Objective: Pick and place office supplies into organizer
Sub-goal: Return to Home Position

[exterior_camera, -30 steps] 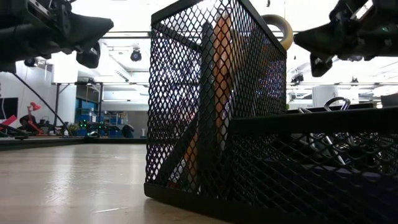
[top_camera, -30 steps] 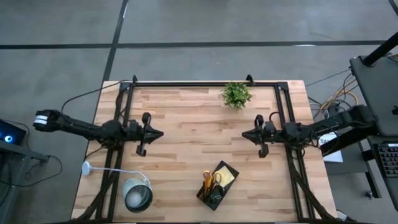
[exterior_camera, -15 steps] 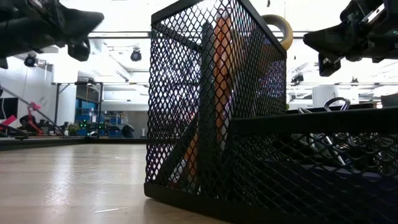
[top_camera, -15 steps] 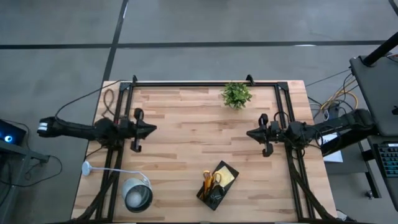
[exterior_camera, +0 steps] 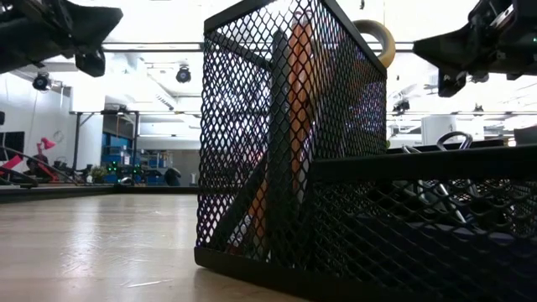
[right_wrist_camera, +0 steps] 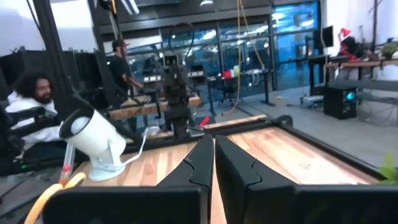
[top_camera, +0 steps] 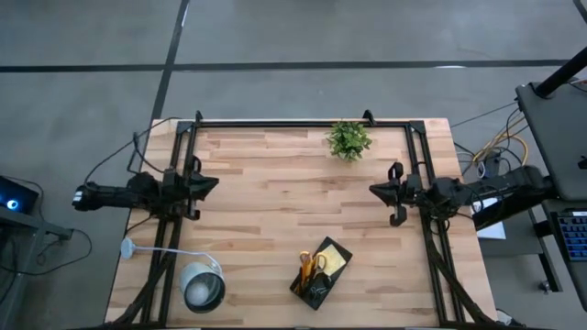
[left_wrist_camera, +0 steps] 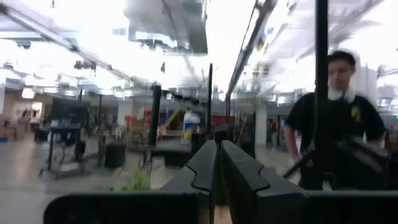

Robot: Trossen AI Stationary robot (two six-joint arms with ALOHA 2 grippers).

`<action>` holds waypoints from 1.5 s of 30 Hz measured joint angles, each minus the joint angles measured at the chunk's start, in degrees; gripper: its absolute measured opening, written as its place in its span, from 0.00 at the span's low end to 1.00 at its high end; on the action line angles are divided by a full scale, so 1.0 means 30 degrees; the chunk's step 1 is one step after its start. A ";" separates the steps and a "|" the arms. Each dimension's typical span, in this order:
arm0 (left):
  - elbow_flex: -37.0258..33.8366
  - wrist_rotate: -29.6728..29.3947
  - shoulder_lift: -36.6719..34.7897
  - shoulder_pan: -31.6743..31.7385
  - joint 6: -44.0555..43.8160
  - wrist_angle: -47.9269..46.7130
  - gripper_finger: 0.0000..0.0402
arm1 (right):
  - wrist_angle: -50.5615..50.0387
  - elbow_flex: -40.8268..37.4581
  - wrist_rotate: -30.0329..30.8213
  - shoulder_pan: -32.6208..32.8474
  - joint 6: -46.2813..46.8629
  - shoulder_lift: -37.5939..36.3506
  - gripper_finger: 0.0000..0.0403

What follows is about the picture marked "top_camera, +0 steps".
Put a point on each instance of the white paper sheet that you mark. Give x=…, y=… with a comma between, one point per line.
x=493, y=231

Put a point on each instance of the black power adapter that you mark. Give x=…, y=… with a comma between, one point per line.
x=491, y=164

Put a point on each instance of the grey side desk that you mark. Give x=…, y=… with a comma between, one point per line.
x=523, y=256

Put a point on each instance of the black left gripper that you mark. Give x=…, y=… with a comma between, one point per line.
x=181, y=188

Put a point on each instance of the black aluminium table frame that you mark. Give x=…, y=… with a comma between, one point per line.
x=298, y=124

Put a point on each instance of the yellow sticky note pad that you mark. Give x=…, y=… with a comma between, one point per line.
x=335, y=261

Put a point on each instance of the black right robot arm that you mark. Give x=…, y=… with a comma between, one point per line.
x=504, y=183

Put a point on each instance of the grey metal side table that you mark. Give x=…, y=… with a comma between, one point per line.
x=27, y=222

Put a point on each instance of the backlit computer keyboard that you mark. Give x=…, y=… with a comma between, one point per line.
x=573, y=236

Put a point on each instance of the black mesh desk organizer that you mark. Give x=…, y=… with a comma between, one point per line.
x=316, y=302

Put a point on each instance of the black metal pole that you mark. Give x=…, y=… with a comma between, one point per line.
x=559, y=75

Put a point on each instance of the white desk lamp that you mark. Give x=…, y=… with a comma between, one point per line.
x=202, y=286

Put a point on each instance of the black computer with blue light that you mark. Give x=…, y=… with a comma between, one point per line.
x=23, y=192

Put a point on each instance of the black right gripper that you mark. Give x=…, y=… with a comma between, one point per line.
x=410, y=194

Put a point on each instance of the grey laptop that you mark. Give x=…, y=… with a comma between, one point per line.
x=559, y=137

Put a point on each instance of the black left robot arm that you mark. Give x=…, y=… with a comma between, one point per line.
x=114, y=194

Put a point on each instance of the small green potted plant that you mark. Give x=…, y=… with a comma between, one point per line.
x=348, y=139

